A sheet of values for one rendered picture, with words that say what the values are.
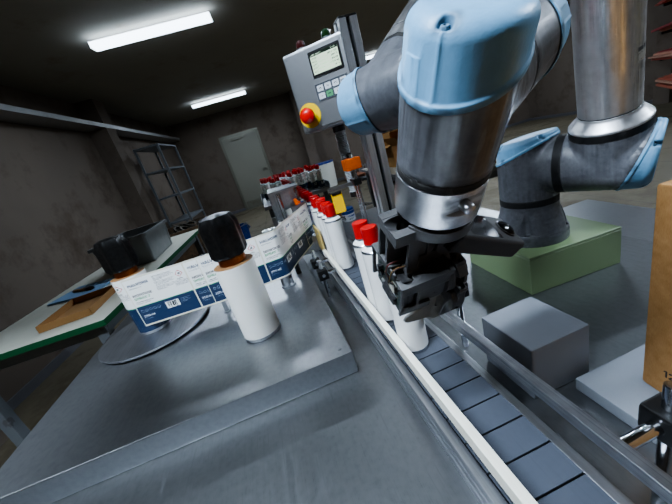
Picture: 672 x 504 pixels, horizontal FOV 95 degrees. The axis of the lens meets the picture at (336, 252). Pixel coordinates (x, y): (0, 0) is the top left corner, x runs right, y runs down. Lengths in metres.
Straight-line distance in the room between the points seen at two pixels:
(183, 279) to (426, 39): 0.85
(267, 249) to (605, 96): 0.78
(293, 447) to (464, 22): 0.56
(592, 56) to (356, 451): 0.69
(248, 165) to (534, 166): 9.34
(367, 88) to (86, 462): 0.72
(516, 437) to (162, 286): 0.85
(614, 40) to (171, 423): 0.93
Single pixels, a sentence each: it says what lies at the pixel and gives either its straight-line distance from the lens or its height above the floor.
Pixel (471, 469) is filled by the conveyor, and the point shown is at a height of 0.88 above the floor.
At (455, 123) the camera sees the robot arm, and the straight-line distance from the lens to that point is 0.22.
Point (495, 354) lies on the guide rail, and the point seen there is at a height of 0.96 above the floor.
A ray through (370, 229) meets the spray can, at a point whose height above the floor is 1.08.
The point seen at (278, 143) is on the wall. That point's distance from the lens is 9.86.
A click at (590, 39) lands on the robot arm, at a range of 0.68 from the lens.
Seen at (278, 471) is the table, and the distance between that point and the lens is 0.57.
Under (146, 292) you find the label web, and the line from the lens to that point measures 1.00.
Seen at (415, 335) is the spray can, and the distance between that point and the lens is 0.55.
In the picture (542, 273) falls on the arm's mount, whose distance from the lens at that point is 0.79.
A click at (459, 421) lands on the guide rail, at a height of 0.92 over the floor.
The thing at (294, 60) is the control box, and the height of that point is 1.46.
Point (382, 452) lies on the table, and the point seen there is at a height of 0.83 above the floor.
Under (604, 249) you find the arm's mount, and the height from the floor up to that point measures 0.88.
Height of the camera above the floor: 1.25
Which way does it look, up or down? 19 degrees down
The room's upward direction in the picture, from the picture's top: 17 degrees counter-clockwise
